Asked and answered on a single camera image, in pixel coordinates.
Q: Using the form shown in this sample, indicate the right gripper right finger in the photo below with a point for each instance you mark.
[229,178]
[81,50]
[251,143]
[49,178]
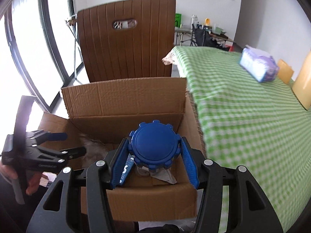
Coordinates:
[207,175]

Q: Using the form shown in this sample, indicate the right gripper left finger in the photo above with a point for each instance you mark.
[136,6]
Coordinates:
[102,176]

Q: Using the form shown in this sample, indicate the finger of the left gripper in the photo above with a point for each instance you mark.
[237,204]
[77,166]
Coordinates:
[73,153]
[57,136]

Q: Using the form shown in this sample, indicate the blue round lid jar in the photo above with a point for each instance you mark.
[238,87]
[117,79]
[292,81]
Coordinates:
[154,145]

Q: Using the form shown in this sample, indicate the dark blue paper box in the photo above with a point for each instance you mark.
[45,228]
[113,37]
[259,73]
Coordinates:
[127,168]

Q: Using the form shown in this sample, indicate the person's left hand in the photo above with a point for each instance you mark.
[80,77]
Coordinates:
[33,182]

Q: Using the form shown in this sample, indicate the brown cardboard box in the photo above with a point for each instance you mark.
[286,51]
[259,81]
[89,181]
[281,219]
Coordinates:
[109,111]

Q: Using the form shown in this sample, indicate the green checkered tablecloth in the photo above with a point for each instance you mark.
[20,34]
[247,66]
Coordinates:
[259,125]

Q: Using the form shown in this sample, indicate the brown wooden chair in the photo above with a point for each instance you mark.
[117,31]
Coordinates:
[127,39]

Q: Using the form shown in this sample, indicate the purple tissue pack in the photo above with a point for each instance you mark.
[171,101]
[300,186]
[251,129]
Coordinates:
[259,64]

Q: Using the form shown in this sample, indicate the yellow cup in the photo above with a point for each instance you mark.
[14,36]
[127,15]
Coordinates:
[285,72]

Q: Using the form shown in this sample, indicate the yellow thermos jug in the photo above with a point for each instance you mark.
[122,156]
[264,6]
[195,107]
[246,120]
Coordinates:
[302,85]

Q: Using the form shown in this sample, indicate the black folding chair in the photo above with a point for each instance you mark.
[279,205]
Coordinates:
[203,39]

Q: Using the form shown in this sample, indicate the folding table in background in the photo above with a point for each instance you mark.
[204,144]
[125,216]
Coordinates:
[183,37]

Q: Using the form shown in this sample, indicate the green box on table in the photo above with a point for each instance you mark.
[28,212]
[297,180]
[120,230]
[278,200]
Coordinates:
[178,20]

